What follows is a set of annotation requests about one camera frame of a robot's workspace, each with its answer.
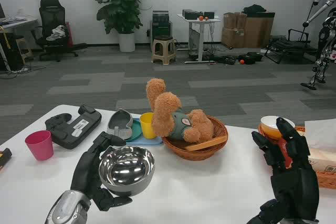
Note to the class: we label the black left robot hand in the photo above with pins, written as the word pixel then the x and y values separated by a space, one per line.
pixel 84 171

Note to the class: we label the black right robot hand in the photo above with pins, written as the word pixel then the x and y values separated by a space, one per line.
pixel 296 190

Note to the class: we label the shiny metal bowl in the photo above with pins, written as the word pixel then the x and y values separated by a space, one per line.
pixel 126 166

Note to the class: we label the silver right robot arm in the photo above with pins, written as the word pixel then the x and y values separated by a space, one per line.
pixel 302 222

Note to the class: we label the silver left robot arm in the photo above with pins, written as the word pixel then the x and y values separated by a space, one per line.
pixel 65 208

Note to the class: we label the white and orange bowl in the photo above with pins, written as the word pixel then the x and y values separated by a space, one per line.
pixel 269 127

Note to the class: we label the orange rectangular wicker basket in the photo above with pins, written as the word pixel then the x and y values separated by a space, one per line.
pixel 326 179

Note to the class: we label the tissue box with white tissue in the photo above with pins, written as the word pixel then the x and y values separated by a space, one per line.
pixel 323 161

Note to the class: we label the black handheld game controller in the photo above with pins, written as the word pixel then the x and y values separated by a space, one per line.
pixel 73 129

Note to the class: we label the pink plastic cup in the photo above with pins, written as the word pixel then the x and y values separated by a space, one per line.
pixel 39 145

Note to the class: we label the grey slip-on shoe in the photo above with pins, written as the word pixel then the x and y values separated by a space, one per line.
pixel 120 125

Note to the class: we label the green plastic plate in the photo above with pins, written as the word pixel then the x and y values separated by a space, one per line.
pixel 136 132

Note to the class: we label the light blue plastic tray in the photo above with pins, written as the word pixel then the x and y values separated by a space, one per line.
pixel 147 142

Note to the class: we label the yellow plastic cup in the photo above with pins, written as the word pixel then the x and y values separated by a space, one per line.
pixel 147 127

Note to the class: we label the yellow black tool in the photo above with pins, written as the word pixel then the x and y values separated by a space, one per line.
pixel 4 158

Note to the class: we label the brown teddy bear green shirt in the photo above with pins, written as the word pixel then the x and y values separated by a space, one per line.
pixel 168 113

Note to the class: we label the orange wooden board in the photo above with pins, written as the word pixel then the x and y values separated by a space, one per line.
pixel 204 144

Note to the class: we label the round brown wicker basket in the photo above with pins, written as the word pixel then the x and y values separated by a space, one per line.
pixel 199 153

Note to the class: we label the red panel behind chair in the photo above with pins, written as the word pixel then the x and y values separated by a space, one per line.
pixel 69 35

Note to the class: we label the black computer tower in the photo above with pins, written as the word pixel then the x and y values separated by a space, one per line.
pixel 9 53

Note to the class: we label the black carrying case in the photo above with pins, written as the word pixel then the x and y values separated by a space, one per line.
pixel 252 57

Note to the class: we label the white grey cloth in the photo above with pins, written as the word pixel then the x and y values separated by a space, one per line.
pixel 57 32

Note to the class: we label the black folding bed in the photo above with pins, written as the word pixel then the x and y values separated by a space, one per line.
pixel 286 47

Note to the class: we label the light wooden stool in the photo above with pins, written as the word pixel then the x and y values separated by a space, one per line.
pixel 22 41

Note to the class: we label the black flat equipment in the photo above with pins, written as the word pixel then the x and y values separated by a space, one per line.
pixel 225 60

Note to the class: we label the beige plastic stool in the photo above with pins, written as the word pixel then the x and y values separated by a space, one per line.
pixel 164 43

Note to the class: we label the silver black humanoid robot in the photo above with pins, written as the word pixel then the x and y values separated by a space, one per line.
pixel 325 35

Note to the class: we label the large cardboard box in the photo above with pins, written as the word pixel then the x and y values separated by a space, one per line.
pixel 258 32

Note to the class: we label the large white office desk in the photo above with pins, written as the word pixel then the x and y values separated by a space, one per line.
pixel 18 23

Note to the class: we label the black green framed machine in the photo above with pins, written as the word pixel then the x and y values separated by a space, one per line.
pixel 161 28

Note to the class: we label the black office chair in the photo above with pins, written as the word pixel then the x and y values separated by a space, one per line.
pixel 52 11

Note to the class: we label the stack of small cardboard boxes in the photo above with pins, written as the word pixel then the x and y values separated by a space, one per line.
pixel 232 32

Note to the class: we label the black crate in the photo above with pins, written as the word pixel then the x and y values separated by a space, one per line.
pixel 160 16

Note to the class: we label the potted green plant white pot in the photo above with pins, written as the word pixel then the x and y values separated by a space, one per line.
pixel 119 1

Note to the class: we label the black computer monitor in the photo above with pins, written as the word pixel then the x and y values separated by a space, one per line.
pixel 1 11

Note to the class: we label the small white standing desk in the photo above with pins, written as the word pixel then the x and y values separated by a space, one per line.
pixel 202 32

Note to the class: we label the black bag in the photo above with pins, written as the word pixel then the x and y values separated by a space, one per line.
pixel 253 9

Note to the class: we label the large black speaker box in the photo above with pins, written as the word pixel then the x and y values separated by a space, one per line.
pixel 191 14

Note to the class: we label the orange fruit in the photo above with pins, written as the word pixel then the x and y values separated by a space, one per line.
pixel 201 19

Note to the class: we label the small black speaker box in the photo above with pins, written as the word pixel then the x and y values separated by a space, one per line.
pixel 209 15

